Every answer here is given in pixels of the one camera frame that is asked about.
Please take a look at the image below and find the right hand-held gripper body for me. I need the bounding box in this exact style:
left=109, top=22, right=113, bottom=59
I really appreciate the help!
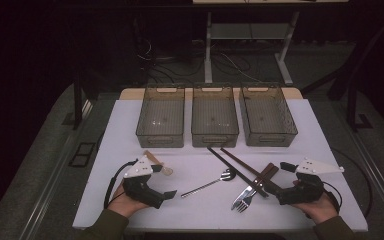
left=275, top=157, right=345, bottom=206

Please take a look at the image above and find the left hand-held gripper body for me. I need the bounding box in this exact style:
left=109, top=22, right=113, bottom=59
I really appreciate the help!
left=123, top=154, right=167, bottom=210

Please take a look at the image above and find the small wooden spoon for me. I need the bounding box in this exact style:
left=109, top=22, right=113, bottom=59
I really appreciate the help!
left=142, top=150, right=175, bottom=177

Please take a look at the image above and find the fork with wooden handle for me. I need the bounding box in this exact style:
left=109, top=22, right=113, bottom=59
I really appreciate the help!
left=231, top=165, right=280, bottom=214

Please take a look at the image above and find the brown chopstick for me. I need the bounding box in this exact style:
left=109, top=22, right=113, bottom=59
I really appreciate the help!
left=220, top=147, right=281, bottom=194

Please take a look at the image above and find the black chopstick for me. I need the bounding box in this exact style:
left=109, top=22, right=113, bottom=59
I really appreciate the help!
left=207, top=147, right=270, bottom=198

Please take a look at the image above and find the metal spoon with black handle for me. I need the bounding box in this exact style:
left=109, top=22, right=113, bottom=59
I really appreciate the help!
left=180, top=167, right=237, bottom=199

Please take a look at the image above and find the smoky clear plastic bin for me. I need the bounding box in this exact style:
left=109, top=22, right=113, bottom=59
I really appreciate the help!
left=191, top=83, right=240, bottom=149
left=239, top=82, right=299, bottom=148
left=135, top=83, right=186, bottom=149

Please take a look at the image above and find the person's right hand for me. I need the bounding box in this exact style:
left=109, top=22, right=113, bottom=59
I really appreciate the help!
left=290, top=192, right=340, bottom=225

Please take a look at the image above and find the person's left hand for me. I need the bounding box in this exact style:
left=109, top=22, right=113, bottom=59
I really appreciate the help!
left=107, top=181, right=152, bottom=220

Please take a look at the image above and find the white table sheet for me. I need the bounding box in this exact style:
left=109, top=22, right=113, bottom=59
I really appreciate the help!
left=72, top=98, right=369, bottom=233

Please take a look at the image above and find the black metal stand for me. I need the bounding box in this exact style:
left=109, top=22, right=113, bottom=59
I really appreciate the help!
left=72, top=71, right=101, bottom=131
left=328, top=13, right=384, bottom=133

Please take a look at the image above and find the left hand-held gripper cable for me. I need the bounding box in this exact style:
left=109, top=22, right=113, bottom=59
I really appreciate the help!
left=103, top=158, right=139, bottom=210

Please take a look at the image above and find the hand-held gripper cable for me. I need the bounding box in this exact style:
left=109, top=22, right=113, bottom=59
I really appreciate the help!
left=103, top=158, right=139, bottom=210
left=321, top=181, right=344, bottom=215

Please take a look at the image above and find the right hand-held gripper cable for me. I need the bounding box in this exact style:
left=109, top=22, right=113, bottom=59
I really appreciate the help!
left=321, top=181, right=344, bottom=215

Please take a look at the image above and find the thin black cable loop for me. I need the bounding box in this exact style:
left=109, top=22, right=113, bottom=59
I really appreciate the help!
left=331, top=146, right=374, bottom=219

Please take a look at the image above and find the tangle of black floor cables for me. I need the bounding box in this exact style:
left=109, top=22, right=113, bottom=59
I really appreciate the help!
left=136, top=36, right=264, bottom=85

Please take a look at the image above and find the white metal desk frame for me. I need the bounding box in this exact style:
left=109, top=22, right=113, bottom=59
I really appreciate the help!
left=192, top=0, right=349, bottom=87

